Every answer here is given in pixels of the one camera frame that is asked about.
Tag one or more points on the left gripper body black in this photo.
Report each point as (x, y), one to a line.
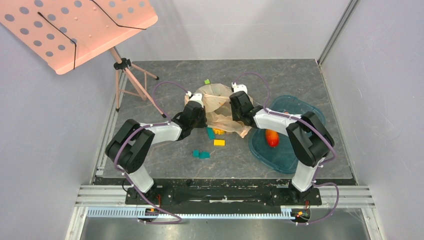
(200, 122)

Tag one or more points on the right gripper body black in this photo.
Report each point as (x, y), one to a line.
(239, 100)

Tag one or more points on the translucent orange plastic bag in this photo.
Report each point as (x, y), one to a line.
(216, 100)

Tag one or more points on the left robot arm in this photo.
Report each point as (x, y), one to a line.
(129, 147)

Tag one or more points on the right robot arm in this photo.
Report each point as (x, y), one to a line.
(309, 139)

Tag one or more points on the teal block near bag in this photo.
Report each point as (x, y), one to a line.
(210, 133)

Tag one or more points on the yellow orange toy piece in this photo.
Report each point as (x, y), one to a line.
(218, 131)

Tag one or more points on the yellow rectangular block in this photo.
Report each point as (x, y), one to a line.
(219, 142)

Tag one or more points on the teal cube block left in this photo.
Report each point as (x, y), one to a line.
(195, 153)

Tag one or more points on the teal cube block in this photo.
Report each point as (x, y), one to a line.
(195, 153)
(204, 155)

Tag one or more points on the teal cube block right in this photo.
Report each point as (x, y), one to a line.
(204, 155)

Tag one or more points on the teal transparent plastic tray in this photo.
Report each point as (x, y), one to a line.
(280, 158)

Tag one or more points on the pink music stand tripod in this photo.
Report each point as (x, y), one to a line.
(123, 65)

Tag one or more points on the pink perforated music stand desk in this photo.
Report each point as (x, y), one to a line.
(69, 33)

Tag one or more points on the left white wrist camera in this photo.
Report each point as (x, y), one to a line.
(194, 97)

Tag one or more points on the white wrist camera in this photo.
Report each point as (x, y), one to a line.
(238, 88)
(194, 97)

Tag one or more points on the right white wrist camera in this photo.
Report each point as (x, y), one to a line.
(238, 88)

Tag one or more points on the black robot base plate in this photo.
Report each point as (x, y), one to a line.
(276, 192)

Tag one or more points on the aluminium frame rail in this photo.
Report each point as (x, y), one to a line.
(107, 201)

